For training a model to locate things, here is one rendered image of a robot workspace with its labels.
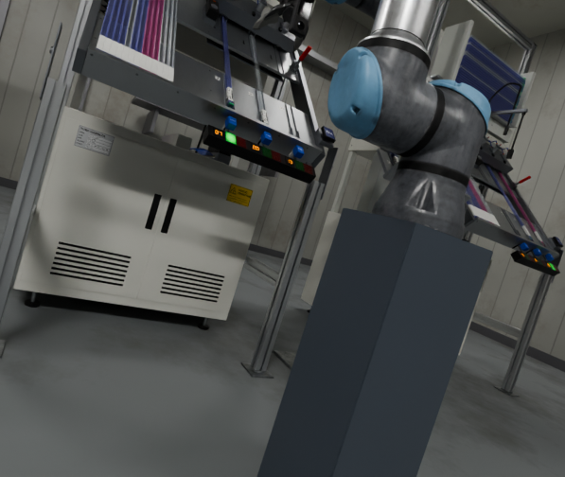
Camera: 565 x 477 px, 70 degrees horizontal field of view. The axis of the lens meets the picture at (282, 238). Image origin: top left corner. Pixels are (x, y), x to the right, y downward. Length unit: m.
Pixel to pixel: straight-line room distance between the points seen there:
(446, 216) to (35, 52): 4.26
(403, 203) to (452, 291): 0.15
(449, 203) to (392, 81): 0.20
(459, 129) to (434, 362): 0.36
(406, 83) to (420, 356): 0.40
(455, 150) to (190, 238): 1.00
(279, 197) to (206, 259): 3.58
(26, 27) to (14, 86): 0.53
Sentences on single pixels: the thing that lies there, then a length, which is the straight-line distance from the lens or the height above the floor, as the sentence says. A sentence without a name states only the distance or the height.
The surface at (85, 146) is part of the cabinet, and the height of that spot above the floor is 0.53.
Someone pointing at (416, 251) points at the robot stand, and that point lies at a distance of 0.61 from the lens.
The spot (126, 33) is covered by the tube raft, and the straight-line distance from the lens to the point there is 1.21.
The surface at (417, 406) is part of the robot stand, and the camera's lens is 0.72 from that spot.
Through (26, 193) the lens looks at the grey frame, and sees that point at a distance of 1.09.
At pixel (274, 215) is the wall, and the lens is 5.02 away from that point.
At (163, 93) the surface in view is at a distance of 1.11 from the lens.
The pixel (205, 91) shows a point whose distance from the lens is 1.19.
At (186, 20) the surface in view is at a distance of 1.46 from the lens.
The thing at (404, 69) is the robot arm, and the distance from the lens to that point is 0.64.
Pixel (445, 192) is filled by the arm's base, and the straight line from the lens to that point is 0.67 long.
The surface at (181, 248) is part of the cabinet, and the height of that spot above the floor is 0.29.
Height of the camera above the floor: 0.50
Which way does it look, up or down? 3 degrees down
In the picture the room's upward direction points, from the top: 17 degrees clockwise
